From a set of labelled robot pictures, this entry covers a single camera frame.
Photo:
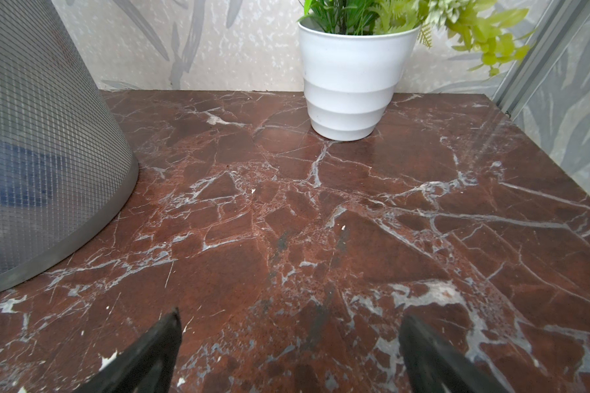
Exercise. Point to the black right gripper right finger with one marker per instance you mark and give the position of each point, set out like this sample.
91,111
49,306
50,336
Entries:
434,365

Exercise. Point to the grey mesh waste bin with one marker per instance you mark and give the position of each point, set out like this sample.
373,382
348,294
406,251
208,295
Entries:
66,168

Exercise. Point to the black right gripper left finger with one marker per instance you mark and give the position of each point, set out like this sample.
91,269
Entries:
145,366

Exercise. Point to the potted plant white pot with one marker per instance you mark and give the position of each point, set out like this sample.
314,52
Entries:
354,53

